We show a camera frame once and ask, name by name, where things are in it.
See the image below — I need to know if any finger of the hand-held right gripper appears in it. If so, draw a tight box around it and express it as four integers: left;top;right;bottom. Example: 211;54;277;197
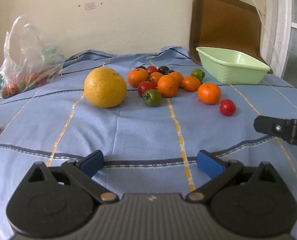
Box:
254;115;297;148

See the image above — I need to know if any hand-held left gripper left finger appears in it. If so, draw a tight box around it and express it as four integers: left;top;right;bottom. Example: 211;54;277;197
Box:
26;150;119;202

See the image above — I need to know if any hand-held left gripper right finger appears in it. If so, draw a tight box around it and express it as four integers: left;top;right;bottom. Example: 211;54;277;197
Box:
186;149;276;202

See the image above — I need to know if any light green plastic basin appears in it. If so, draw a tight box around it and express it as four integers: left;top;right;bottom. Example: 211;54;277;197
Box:
196;47;271;84

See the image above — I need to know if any orange tangerine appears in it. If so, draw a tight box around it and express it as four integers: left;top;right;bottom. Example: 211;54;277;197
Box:
128;68;149;88
169;71;184;88
197;82;221;105
182;76;201;92
157;75;179;98

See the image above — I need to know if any large yellow grapefruit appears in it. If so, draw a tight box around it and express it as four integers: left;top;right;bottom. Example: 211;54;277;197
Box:
84;67;128;108

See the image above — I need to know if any green tomato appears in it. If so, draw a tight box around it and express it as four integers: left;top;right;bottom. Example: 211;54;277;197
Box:
143;89;161;107
190;68;205;82

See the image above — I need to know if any small orange tomato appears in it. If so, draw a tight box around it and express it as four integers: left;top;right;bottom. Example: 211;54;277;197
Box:
148;72;164;83

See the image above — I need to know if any blue striped bedsheet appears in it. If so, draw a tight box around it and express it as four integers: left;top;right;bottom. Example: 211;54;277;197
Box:
0;46;297;240

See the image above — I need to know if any brown woven seat cushion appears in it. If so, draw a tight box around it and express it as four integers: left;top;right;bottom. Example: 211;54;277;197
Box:
189;0;274;74

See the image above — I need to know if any clear plastic bag with produce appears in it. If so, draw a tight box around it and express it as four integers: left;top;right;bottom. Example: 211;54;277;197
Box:
0;15;65;99

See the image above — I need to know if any white window frame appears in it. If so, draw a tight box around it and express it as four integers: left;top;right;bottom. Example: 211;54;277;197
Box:
261;0;297;80

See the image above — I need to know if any white cable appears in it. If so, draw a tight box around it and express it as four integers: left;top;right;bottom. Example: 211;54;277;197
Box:
240;0;281;65

